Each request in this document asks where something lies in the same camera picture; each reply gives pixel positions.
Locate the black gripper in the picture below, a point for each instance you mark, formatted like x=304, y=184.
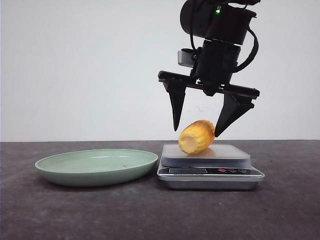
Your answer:
x=215, y=63

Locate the yellow corn cob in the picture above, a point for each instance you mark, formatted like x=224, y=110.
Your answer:
x=196, y=137

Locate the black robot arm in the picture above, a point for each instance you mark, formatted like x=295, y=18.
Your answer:
x=223, y=28

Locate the silver digital kitchen scale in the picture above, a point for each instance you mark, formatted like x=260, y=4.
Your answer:
x=218, y=167

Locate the green ceramic plate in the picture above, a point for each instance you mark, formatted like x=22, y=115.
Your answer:
x=96, y=167

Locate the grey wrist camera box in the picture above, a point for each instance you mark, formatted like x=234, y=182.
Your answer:
x=187, y=57

